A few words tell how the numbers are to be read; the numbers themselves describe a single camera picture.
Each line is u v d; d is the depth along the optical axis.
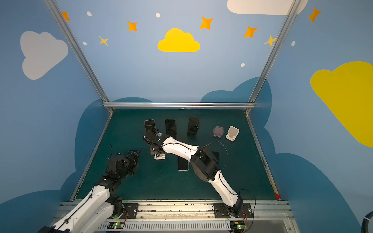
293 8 0.70
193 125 1.02
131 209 0.75
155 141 0.68
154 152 0.83
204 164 0.54
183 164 0.91
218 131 1.04
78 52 0.85
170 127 1.12
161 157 0.93
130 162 0.69
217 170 0.59
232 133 1.01
